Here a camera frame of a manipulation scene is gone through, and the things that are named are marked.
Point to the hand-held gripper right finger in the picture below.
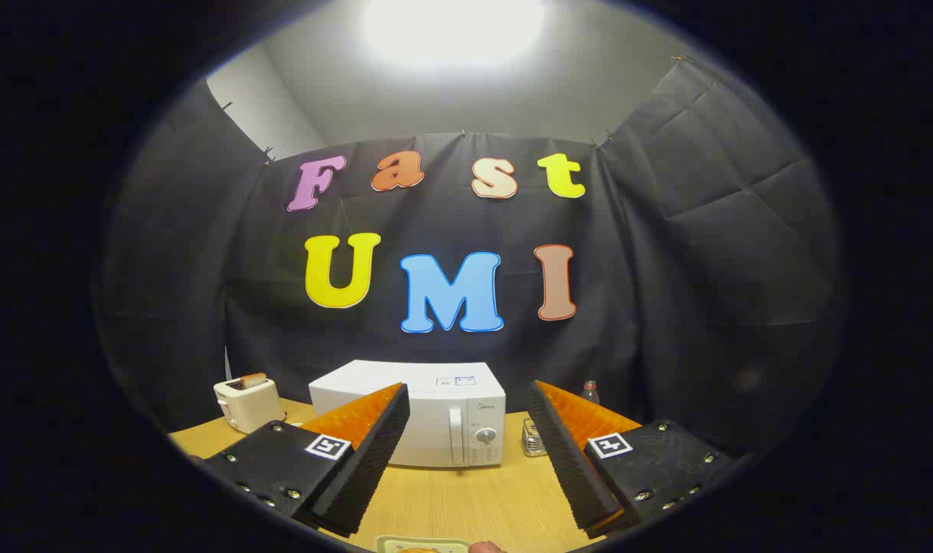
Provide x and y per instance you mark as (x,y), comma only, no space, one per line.
(566,461)

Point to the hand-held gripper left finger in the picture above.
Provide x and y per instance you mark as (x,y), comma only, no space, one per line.
(374,453)

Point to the white microwave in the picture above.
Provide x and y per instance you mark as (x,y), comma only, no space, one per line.
(443,418)

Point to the clear plastic water bottle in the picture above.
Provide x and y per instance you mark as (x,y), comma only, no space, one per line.
(590,395)

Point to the white square plate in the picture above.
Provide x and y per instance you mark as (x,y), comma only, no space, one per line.
(389,545)

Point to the white toaster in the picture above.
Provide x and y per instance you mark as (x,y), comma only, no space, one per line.
(247,407)

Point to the toast slice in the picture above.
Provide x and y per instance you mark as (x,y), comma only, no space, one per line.
(254,379)

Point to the ceiling light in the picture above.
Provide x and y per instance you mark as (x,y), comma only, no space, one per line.
(454,31)

